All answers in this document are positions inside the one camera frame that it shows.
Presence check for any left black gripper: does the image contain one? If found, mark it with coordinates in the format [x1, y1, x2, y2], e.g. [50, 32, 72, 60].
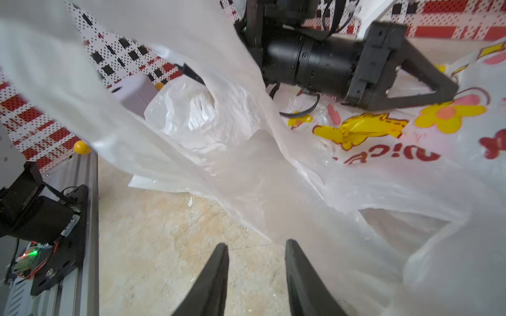
[346, 22, 459, 112]

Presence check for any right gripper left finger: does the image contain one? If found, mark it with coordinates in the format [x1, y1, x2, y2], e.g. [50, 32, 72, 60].
[173, 243, 229, 315]

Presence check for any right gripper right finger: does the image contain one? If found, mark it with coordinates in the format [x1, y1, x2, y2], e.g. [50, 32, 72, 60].
[285, 239, 346, 315]

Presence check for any plain white plastic bag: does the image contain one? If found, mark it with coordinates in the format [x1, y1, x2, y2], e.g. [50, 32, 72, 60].
[1, 1, 405, 315]

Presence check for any printed white plastic bag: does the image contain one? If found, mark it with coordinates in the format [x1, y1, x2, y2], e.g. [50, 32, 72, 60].
[281, 39, 505, 315]

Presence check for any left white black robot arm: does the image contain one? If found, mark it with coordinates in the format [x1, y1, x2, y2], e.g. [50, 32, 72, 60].
[235, 1, 458, 111]

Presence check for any left circuit board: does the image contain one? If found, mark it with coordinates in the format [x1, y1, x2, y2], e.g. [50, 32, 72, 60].
[11, 243, 54, 279]

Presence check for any small yellow ball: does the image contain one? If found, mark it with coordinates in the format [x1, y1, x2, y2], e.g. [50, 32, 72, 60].
[73, 140, 92, 155]

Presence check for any lavender plastic container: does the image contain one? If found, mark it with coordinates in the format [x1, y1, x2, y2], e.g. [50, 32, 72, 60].
[108, 73, 158, 119]

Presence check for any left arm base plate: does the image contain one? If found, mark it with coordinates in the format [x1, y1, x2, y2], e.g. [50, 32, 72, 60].
[30, 185, 88, 296]

